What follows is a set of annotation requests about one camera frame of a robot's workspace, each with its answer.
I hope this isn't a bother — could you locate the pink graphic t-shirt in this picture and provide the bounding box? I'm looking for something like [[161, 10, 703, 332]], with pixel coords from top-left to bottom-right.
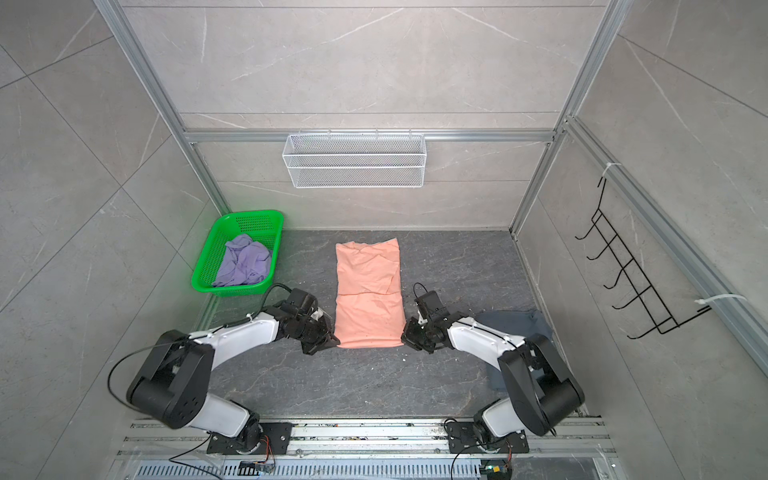
[[335, 238, 406, 349]]

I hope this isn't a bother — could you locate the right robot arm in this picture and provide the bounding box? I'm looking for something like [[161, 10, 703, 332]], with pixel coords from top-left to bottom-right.
[[401, 314, 585, 452]]

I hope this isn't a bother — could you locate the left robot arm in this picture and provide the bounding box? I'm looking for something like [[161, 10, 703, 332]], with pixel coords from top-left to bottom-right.
[[125, 307, 340, 454]]

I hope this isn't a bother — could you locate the folded blue-grey t-shirt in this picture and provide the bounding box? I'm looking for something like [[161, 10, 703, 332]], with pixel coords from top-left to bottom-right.
[[475, 310, 554, 393]]

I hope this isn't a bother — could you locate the purple t-shirt in basket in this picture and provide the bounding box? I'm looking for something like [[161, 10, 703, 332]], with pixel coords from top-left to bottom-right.
[[213, 234, 272, 288]]

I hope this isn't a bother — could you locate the green plastic laundry basket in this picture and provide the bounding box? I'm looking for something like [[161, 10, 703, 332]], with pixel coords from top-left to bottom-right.
[[191, 210, 284, 297]]

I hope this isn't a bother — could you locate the black corrugated cable conduit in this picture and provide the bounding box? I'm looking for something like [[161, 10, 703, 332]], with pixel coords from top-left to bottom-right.
[[257, 283, 295, 313]]

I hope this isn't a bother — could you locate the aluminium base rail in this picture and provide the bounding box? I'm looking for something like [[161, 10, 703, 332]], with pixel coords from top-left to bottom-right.
[[106, 416, 627, 479]]

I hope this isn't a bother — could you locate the white wire mesh basket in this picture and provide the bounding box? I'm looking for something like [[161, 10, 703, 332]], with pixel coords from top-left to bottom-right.
[[282, 133, 428, 189]]

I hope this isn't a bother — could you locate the black wire hook rack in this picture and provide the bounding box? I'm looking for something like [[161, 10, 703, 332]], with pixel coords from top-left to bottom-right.
[[575, 178, 713, 340]]

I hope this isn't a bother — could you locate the white cable tie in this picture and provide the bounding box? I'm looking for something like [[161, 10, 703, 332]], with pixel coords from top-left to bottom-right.
[[694, 293, 748, 305]]

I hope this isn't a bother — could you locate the aluminium frame profile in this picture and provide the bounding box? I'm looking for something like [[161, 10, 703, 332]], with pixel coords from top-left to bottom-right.
[[95, 1, 767, 370]]

